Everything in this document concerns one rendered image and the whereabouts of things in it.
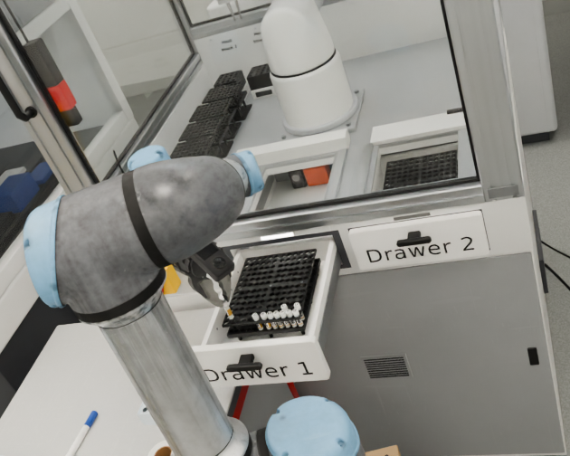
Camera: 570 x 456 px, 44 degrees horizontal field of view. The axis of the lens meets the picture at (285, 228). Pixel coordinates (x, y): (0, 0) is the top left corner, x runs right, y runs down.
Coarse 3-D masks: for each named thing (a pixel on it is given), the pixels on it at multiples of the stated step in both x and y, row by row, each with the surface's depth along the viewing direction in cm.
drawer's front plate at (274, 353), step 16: (304, 336) 133; (208, 352) 139; (224, 352) 138; (240, 352) 137; (256, 352) 136; (272, 352) 136; (288, 352) 135; (304, 352) 134; (320, 352) 134; (208, 368) 142; (224, 368) 141; (288, 368) 138; (304, 368) 137; (320, 368) 136; (224, 384) 145; (240, 384) 144; (256, 384) 143
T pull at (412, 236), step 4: (412, 232) 151; (416, 232) 150; (420, 232) 150; (408, 236) 150; (412, 236) 149; (416, 236) 149; (420, 236) 149; (424, 236) 148; (428, 236) 148; (400, 240) 150; (404, 240) 149; (408, 240) 149; (412, 240) 148; (416, 240) 148; (420, 240) 148; (424, 240) 147; (428, 240) 147; (396, 244) 150; (400, 244) 149; (404, 244) 149; (408, 244) 149; (412, 244) 149; (416, 244) 149
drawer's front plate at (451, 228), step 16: (384, 224) 153; (400, 224) 151; (416, 224) 150; (432, 224) 149; (448, 224) 148; (464, 224) 147; (480, 224) 147; (352, 240) 156; (368, 240) 155; (384, 240) 154; (432, 240) 151; (448, 240) 151; (464, 240) 150; (480, 240) 149; (384, 256) 157; (400, 256) 156; (416, 256) 155; (432, 256) 154; (448, 256) 153; (464, 256) 153
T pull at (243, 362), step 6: (246, 354) 137; (252, 354) 137; (240, 360) 136; (246, 360) 136; (252, 360) 136; (228, 366) 136; (234, 366) 135; (240, 366) 135; (246, 366) 134; (252, 366) 134; (258, 366) 133
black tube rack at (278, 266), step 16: (272, 256) 162; (304, 256) 158; (256, 272) 159; (272, 272) 163; (288, 272) 155; (304, 272) 154; (240, 288) 157; (256, 288) 155; (272, 288) 153; (288, 288) 151; (304, 288) 149; (240, 304) 157; (256, 304) 150; (272, 304) 148; (288, 304) 151; (304, 304) 150; (304, 320) 145; (240, 336) 149; (272, 336) 150
